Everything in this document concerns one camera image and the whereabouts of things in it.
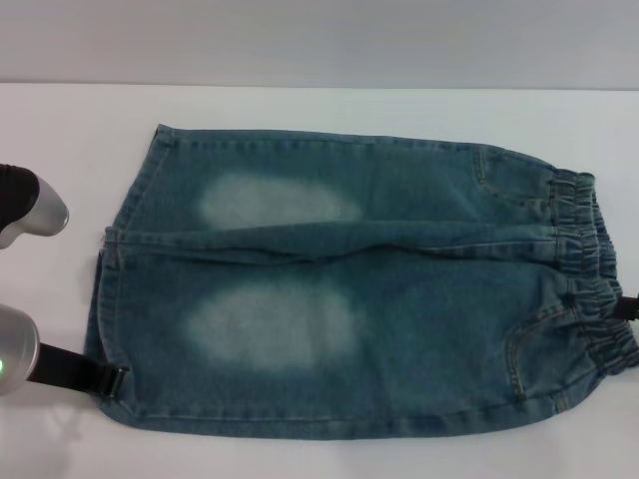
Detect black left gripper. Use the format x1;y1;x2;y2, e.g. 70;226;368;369
27;342;132;406

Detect blue denim shorts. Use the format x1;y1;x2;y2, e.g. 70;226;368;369
82;123;639;441

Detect left wrist camera housing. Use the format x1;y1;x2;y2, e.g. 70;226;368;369
0;162;71;250

